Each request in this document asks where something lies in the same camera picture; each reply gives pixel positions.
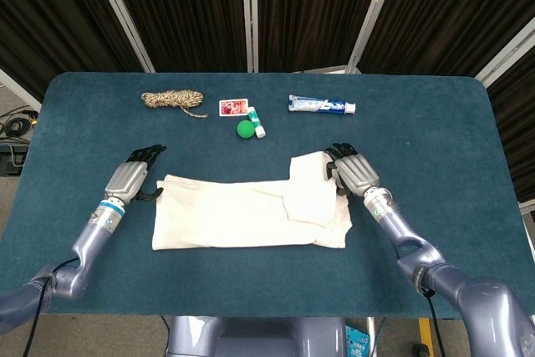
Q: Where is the dark pleated curtain panel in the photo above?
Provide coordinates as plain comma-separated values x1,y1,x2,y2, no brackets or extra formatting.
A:
0,0,143,90
102,0,254,74
359,0,535,76
257,0,390,74
487,45,535,203

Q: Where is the red playing card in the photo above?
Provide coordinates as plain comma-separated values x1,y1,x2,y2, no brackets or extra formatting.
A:
218,99,250,117

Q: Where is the blue white toothpaste tube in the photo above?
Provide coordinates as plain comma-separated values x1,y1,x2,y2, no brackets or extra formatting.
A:
288,94,357,115

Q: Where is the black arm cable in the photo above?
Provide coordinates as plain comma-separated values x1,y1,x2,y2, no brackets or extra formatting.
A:
23,257,80,357
411,267,441,357

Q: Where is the grey-blue robot torso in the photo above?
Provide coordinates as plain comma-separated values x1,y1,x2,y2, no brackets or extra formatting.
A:
166,315,348,357

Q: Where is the white T-shirt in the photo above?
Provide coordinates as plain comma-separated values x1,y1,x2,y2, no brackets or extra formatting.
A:
150,150,354,251

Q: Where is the white partition foot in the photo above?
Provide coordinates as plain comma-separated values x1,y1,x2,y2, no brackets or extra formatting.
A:
292,64,361,75

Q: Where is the black floor cable bundle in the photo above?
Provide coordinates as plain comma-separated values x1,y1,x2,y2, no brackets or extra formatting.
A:
0,109,39,140

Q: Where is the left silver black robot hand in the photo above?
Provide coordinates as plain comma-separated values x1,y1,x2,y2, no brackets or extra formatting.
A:
103,144,167,204

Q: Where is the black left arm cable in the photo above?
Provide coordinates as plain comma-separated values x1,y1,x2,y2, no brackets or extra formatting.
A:
23,257,80,357

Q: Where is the white green glue stick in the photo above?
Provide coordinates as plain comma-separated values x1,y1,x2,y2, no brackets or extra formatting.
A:
246,106,268,139

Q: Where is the dark equipment case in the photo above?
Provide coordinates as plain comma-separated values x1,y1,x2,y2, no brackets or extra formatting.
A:
0,142,30,177

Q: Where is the white partition frame post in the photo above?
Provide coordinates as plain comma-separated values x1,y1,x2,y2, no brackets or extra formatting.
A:
346,0,405,74
240,0,261,74
0,67,43,114
86,0,156,74
475,17,535,87

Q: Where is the beige braided rope coil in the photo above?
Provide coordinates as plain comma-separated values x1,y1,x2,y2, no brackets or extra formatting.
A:
140,89,209,120

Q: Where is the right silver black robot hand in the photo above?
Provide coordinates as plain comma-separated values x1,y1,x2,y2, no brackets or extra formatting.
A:
324,142,381,197

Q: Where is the white table leg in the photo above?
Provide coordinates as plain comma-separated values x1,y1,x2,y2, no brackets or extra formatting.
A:
365,317,376,357

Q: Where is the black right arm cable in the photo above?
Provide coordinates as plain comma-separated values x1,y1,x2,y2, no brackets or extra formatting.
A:
411,267,441,357

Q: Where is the blue printed bag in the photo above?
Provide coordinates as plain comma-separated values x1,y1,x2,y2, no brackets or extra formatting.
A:
344,323,372,357

